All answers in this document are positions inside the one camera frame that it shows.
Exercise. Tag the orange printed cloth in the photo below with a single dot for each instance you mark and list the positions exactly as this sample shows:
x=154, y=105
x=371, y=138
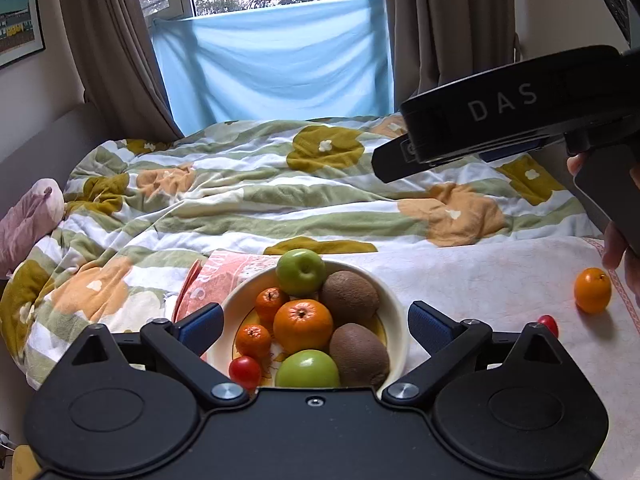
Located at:
x=225, y=270

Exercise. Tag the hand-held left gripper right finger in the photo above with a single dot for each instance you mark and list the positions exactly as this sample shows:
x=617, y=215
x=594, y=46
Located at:
x=430, y=327

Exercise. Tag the floral striped quilt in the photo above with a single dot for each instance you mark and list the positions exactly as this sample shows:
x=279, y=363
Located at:
x=250, y=200

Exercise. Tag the person's right hand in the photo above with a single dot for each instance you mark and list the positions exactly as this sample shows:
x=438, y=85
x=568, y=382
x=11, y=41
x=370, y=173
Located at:
x=617, y=250

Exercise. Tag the green apple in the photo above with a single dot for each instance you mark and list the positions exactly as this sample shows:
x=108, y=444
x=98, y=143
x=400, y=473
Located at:
x=300, y=272
x=307, y=370

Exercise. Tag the pink plush toy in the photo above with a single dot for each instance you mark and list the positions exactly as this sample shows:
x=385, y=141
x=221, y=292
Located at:
x=27, y=225

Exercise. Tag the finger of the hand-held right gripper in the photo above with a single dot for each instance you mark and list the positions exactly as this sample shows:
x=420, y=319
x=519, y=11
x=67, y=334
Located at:
x=395, y=161

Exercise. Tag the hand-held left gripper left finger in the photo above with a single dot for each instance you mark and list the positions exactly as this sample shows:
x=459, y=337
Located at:
x=201, y=328

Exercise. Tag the brown kiwi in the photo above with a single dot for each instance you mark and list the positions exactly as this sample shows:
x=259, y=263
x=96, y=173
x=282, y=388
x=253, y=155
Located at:
x=360, y=357
x=350, y=295

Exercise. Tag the large orange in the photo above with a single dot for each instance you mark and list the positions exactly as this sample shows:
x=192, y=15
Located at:
x=302, y=327
x=592, y=291

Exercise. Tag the light blue hanging cloth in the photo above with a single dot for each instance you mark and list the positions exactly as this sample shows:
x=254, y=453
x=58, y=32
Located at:
x=275, y=65

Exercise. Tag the framed wall picture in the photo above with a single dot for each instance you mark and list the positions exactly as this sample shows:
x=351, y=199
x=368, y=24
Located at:
x=17, y=20

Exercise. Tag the cream duck print bowl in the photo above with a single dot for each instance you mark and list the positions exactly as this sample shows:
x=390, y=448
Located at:
x=396, y=310

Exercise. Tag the red tomato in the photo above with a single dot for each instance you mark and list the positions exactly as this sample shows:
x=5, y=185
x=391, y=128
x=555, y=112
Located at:
x=548, y=325
x=245, y=372

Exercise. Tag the small mandarin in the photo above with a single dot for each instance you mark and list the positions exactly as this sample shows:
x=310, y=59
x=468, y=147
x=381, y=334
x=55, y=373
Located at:
x=270, y=305
x=253, y=342

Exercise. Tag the grey padded headboard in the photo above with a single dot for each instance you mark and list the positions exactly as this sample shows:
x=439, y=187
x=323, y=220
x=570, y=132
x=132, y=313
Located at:
x=45, y=135

